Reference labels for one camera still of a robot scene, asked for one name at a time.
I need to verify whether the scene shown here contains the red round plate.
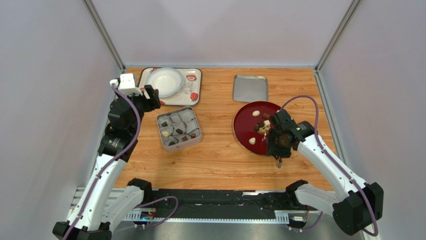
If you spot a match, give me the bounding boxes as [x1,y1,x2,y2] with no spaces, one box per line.
[233,101,284,156]

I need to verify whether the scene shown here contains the white ceramic bowl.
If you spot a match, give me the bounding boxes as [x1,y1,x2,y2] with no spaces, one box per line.
[145,67,185,98]

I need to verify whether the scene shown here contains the silver tin lid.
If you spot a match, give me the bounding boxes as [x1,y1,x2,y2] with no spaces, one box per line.
[232,74,269,103]

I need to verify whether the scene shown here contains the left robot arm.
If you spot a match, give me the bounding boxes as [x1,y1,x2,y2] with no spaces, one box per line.
[52,83,161,240]

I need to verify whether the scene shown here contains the white oval chocolate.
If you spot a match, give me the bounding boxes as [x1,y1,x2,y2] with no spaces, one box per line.
[252,110,260,117]

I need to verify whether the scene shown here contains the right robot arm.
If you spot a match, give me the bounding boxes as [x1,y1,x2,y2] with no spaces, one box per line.
[266,110,384,236]

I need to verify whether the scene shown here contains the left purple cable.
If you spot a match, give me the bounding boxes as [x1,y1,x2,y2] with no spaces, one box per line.
[61,85,179,240]

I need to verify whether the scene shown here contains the strawberry pattern square tray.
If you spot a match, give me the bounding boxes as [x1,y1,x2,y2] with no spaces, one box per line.
[139,67,202,107]

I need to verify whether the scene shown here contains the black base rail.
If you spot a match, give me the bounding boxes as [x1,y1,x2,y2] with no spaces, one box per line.
[128,189,318,229]

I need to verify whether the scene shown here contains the white cube chocolate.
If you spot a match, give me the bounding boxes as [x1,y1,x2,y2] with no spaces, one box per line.
[263,120,271,128]

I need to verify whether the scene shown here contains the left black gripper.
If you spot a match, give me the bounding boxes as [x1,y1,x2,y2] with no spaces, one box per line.
[113,84,160,136]

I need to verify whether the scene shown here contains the metal tongs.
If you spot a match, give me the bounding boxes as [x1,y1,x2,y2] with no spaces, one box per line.
[274,156,283,169]

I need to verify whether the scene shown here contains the white heart chocolate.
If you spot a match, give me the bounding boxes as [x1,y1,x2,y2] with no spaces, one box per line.
[249,137,256,145]

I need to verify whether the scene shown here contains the square chocolate tin box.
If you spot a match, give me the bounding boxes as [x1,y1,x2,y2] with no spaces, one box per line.
[156,106,202,153]

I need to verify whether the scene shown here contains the white chocolate piece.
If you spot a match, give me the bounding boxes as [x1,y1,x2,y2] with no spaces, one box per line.
[161,131,170,138]

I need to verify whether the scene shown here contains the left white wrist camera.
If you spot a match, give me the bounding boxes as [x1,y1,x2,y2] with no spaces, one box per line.
[109,73,143,96]

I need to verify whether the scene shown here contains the small clear glass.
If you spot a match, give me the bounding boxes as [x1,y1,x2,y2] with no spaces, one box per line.
[183,81,193,95]

